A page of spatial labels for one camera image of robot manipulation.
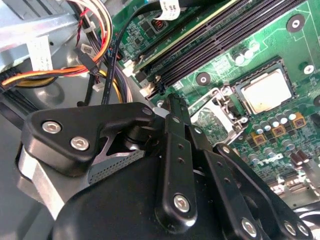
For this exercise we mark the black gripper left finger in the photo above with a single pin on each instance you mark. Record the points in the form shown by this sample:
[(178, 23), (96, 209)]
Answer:
[(50, 150)]

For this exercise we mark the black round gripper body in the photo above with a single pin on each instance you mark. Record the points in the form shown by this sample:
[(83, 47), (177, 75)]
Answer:
[(120, 205)]

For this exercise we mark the silver topped CPU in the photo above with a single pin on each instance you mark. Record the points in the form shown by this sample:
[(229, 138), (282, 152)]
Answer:
[(267, 92)]

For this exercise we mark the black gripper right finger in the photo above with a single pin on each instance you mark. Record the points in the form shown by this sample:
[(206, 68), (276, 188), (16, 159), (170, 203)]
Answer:
[(221, 172)]

